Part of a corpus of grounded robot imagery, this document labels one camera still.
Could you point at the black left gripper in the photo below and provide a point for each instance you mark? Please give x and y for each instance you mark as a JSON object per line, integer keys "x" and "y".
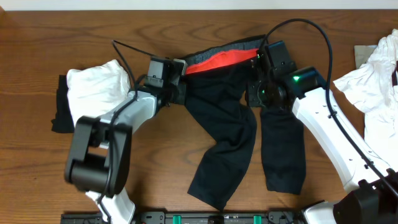
{"x": 181, "y": 91}

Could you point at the folded black garment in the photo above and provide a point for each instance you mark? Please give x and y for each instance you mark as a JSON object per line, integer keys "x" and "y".
{"x": 62, "y": 123}

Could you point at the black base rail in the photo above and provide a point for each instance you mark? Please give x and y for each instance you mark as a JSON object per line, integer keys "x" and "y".
{"x": 161, "y": 217}

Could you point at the grey cloth piece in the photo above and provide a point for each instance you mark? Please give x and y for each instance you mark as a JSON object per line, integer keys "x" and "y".
{"x": 362, "y": 53}

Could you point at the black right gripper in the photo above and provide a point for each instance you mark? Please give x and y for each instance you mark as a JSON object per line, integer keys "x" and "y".
{"x": 252, "y": 99}

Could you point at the black leggings with red waistband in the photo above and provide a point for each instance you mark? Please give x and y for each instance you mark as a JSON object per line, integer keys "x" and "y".
{"x": 216, "y": 79}

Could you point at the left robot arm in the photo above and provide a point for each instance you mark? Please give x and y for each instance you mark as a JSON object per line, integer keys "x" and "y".
{"x": 99, "y": 157}

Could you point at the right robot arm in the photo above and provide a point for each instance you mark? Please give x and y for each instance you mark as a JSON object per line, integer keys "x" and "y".
{"x": 369, "y": 180}

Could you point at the crumpled white shirt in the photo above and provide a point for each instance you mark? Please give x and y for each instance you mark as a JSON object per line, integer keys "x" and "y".
{"x": 372, "y": 88}

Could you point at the folded white garment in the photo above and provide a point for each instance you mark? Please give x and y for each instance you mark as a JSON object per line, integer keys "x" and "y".
{"x": 97, "y": 90}

